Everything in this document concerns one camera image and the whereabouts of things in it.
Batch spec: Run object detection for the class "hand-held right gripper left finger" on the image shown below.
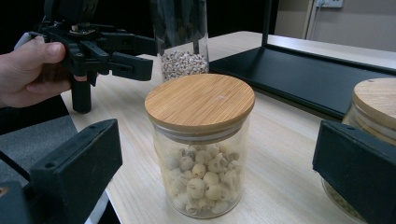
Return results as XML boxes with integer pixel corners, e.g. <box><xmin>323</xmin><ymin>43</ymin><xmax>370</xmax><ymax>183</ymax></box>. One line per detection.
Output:
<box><xmin>29</xmin><ymin>119</ymin><xmax>123</xmax><ymax>224</ymax></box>

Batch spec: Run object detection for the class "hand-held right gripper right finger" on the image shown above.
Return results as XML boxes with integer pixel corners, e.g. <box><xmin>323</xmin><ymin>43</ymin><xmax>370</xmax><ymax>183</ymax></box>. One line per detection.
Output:
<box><xmin>312</xmin><ymin>119</ymin><xmax>396</xmax><ymax>224</ymax></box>

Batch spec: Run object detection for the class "tall glass jar of grains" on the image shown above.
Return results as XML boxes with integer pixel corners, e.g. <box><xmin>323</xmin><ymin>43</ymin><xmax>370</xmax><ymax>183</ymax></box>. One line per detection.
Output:
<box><xmin>148</xmin><ymin>0</ymin><xmax>210</xmax><ymax>83</ymax></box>

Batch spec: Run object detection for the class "short glass jar of lotus seeds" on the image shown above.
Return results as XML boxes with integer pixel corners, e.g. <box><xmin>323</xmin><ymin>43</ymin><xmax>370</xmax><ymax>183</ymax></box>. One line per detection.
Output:
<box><xmin>144</xmin><ymin>73</ymin><xmax>256</xmax><ymax>219</ymax></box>

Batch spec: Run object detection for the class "black metal two-tier rack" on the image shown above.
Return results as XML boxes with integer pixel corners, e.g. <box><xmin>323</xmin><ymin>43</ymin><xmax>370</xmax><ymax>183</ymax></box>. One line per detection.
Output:
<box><xmin>208</xmin><ymin>0</ymin><xmax>396</xmax><ymax>121</ymax></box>

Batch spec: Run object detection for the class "short glass jar of dark beans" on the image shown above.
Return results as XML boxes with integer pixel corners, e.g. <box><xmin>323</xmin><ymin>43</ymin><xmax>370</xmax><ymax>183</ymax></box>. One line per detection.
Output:
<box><xmin>320</xmin><ymin>77</ymin><xmax>396</xmax><ymax>224</ymax></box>

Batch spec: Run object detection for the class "black curtain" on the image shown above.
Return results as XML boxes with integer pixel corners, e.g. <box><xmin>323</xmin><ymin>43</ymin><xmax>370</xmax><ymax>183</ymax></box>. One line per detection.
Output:
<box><xmin>0</xmin><ymin>0</ymin><xmax>279</xmax><ymax>57</ymax></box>

